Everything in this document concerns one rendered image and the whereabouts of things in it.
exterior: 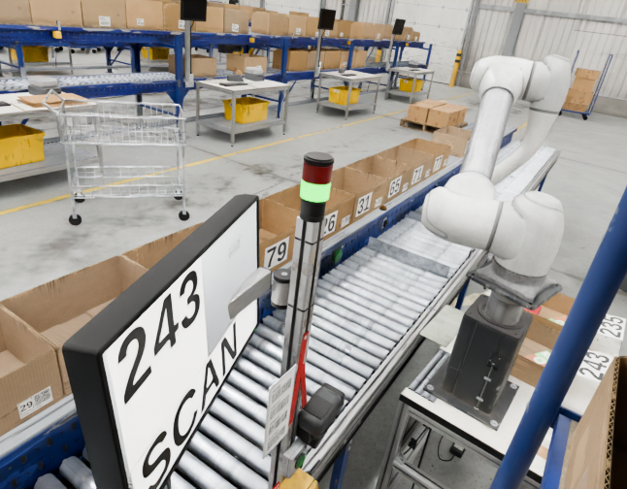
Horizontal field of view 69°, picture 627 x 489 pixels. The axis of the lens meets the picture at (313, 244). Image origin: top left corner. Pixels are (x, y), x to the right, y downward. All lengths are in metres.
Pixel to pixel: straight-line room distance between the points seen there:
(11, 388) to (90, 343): 0.82
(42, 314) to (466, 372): 1.36
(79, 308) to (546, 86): 1.73
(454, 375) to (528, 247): 0.52
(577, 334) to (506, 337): 1.04
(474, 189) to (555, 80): 0.56
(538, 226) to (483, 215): 0.14
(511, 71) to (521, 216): 0.60
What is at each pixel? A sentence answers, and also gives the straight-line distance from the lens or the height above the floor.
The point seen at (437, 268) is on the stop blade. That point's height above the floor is 0.77.
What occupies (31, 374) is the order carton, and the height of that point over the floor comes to 1.01.
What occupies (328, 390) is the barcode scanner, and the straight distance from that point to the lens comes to 1.12.
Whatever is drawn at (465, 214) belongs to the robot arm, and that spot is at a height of 1.40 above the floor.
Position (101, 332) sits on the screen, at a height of 1.55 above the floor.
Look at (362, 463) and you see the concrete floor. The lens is 2.41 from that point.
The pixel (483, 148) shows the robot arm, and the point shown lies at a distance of 1.57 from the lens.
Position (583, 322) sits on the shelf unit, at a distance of 0.49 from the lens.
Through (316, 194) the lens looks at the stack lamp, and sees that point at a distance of 0.76.
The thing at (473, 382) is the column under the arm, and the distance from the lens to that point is 1.66.
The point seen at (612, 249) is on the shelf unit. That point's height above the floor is 1.72.
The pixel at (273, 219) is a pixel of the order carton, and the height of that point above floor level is 0.96.
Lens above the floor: 1.87
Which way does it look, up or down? 27 degrees down
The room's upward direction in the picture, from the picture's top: 7 degrees clockwise
